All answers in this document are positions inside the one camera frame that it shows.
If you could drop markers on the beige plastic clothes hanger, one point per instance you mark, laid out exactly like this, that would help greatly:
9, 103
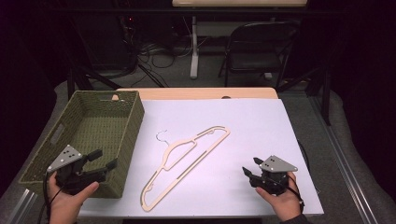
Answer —
183, 161

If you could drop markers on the person's left hand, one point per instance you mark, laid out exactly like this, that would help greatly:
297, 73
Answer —
67, 203

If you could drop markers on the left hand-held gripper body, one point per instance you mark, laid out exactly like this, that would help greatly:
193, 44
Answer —
70, 168

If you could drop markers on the black folding chair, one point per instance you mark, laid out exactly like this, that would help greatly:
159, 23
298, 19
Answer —
258, 53

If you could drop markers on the person's right hand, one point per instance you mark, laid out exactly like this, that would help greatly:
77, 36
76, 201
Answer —
285, 202

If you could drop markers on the black metal stand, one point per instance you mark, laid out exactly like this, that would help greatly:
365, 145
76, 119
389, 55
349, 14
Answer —
320, 84
84, 76

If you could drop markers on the light wooden table top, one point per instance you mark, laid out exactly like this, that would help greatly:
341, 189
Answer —
202, 92

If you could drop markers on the white table leg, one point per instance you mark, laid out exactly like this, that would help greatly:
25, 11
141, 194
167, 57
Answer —
194, 46

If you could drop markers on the person's right sleeve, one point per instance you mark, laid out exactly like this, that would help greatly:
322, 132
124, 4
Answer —
295, 219

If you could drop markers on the white paper sheet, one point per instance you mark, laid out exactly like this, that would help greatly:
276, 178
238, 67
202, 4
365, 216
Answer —
243, 140

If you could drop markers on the green woven basket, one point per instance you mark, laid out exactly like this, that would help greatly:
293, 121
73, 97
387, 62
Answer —
90, 137

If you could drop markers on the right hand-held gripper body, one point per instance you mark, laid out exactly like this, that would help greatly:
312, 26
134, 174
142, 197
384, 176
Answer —
274, 175

